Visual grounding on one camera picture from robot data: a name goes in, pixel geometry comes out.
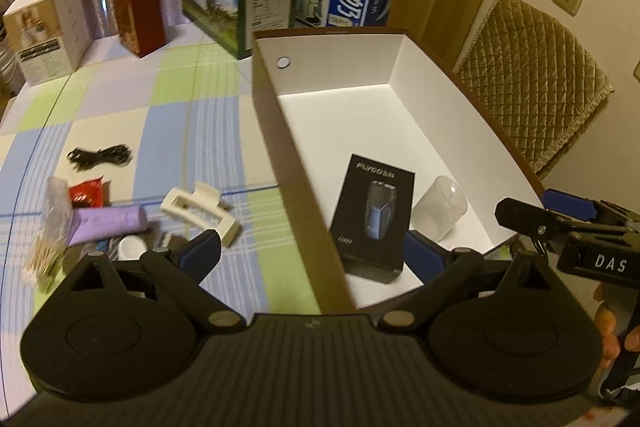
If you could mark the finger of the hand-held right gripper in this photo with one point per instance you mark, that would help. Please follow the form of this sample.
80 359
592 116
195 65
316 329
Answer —
530 219
570 203

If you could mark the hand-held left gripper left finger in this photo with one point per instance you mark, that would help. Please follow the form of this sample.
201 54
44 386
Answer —
202 251

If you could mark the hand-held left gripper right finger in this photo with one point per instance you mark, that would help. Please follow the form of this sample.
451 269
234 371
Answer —
422 253

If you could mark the cream hair claw clip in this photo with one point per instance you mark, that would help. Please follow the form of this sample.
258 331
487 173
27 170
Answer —
220 224

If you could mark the purple bottle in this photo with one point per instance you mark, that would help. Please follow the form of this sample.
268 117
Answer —
107 223

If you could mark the bag of cotton swabs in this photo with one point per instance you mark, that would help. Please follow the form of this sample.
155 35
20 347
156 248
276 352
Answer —
50 237

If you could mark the white storage box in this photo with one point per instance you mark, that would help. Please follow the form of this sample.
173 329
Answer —
350 117

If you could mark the person's right hand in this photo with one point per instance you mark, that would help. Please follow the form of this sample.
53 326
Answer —
606 332

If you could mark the translucent plastic cup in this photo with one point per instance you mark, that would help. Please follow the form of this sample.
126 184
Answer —
440 207

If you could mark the black product box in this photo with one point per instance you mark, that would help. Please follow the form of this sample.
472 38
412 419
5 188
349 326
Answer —
370 217

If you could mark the small white jar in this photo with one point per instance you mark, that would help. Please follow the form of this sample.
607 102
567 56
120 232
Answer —
131 247

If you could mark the red packet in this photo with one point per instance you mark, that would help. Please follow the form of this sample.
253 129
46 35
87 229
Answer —
90 194

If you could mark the brown red carton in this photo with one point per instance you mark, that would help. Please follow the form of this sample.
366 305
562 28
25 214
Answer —
145 17

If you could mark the white open carton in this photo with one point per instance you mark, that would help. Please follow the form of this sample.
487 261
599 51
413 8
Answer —
45 37

